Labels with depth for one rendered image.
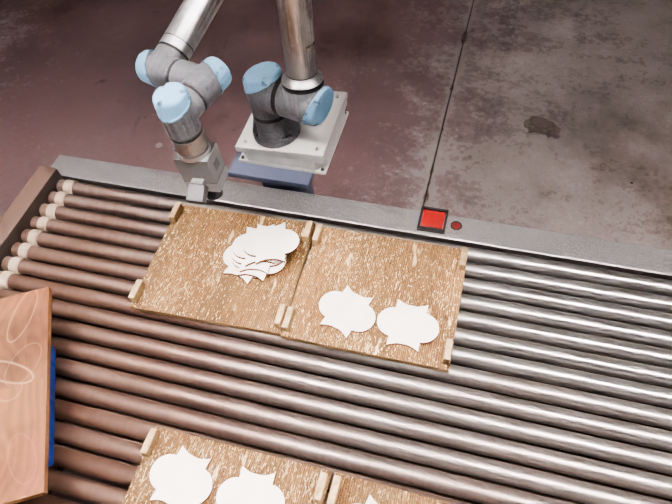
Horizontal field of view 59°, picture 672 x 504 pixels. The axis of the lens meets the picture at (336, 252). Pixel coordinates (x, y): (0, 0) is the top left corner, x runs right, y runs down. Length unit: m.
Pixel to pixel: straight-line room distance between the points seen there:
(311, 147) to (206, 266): 0.50
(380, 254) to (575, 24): 2.83
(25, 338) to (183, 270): 0.40
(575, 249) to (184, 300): 1.03
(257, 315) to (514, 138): 2.10
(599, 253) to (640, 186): 1.54
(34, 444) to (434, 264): 1.00
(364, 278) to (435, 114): 1.95
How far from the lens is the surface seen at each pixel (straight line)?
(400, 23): 4.03
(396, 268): 1.54
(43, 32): 4.66
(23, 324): 1.58
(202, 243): 1.66
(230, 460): 1.36
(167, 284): 1.61
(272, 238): 1.57
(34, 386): 1.48
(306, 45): 1.59
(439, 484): 1.34
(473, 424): 1.39
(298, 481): 1.33
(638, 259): 1.71
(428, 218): 1.65
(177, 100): 1.27
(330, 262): 1.56
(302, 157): 1.82
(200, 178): 1.41
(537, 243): 1.66
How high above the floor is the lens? 2.21
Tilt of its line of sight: 54 degrees down
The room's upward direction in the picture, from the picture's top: 7 degrees counter-clockwise
